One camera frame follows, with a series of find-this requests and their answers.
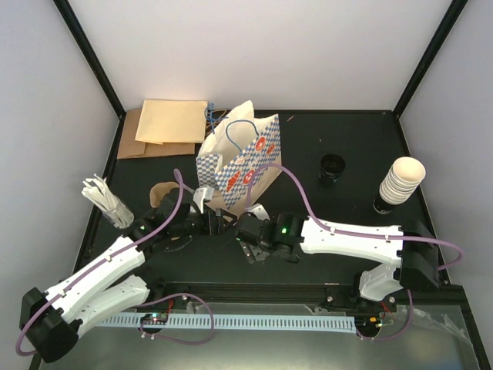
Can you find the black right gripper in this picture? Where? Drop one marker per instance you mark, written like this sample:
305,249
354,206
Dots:
253,253

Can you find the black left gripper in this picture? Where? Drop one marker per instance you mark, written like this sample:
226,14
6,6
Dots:
218,228

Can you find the brown pulp cup carrier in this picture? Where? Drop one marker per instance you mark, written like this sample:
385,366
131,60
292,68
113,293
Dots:
161,192

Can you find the blue checkered paper bag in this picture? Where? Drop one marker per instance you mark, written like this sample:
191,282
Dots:
231,157

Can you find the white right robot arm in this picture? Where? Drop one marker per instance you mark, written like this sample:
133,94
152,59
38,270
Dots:
403,261

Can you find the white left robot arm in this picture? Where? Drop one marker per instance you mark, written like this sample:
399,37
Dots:
55,319

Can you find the small electronics board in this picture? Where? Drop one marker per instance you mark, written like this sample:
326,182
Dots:
154,319

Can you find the brown kraft paper bag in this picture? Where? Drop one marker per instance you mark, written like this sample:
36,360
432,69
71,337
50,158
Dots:
129,148

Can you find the light tan paper bag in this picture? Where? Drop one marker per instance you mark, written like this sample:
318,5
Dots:
171,121

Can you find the stack of black lids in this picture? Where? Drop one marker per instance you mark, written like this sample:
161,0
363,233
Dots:
331,167

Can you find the white wrapped stirrers bundle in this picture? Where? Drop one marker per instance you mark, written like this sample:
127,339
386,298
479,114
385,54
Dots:
113,209

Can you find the stack of white paper cups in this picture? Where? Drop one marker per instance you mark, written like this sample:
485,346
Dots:
403,178

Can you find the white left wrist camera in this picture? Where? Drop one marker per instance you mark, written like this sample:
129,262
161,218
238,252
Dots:
203,195

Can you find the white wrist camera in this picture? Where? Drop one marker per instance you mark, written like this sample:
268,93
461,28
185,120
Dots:
258,211
203,195

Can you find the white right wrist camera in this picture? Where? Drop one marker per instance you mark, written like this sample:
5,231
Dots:
258,211

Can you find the light blue slotted cable duct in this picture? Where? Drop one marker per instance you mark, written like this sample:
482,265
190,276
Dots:
244,322

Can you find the black corner frame post left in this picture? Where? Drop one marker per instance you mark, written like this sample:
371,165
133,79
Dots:
74,26

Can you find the black corner frame post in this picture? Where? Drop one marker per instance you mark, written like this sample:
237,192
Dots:
74,26
439,37

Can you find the black corner frame post right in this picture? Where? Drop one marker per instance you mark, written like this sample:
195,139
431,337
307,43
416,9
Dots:
439,37

